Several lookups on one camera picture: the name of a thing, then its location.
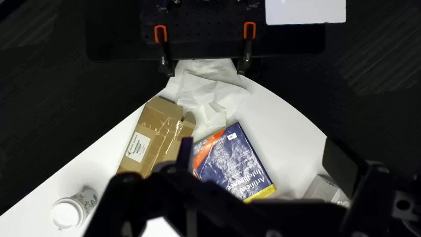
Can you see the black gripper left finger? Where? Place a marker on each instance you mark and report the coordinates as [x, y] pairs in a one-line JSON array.
[[132, 206]]

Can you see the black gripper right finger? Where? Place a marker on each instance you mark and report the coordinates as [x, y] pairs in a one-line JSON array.
[[373, 198]]

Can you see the paper coffee cup white lid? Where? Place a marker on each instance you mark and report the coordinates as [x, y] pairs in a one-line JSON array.
[[67, 212]]

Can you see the open brown cardboard box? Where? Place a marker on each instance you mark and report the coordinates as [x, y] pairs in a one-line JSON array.
[[153, 132]]

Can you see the blue and orange book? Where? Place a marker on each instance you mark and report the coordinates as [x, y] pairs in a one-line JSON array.
[[232, 162]]

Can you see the crumpled white tissue paper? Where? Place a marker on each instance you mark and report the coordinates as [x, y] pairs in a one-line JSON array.
[[206, 87]]

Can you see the orange black clamp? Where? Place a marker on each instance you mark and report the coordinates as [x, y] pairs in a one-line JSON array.
[[161, 44], [248, 41]]

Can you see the black pegboard cart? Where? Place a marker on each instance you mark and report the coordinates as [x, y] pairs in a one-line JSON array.
[[202, 30]]

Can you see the white paper sheet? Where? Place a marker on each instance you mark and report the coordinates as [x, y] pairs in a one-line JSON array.
[[304, 11]]

